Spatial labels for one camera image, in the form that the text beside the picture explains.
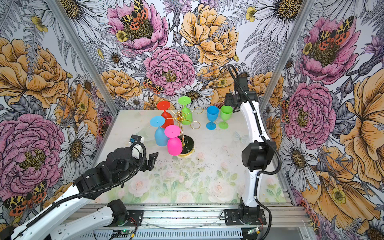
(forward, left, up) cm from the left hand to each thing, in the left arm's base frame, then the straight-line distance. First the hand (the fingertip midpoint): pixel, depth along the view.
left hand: (147, 156), depth 70 cm
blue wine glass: (+37, -34, -10) cm, 52 cm away
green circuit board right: (-27, -50, -23) cm, 61 cm away
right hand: (+31, -44, +3) cm, 54 cm away
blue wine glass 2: (+12, -4, -4) cm, 14 cm away
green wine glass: (+19, -18, +4) cm, 27 cm away
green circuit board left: (-26, +11, -24) cm, 37 cm away
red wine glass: (+27, -6, +6) cm, 29 cm away
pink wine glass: (+7, -12, -1) cm, 14 cm away
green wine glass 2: (+35, -43, -10) cm, 57 cm away
